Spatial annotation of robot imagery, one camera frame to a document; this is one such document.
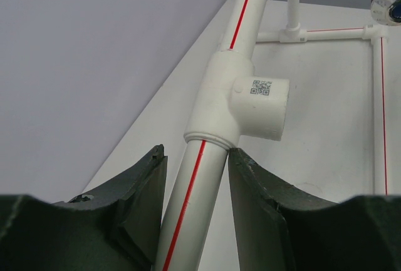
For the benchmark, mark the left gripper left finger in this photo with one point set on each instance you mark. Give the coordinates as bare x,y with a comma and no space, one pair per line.
115,226

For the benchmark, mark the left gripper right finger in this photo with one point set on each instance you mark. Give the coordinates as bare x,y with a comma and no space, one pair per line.
280,227

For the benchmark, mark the white PVC pipe frame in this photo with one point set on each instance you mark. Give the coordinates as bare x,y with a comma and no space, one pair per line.
231,102

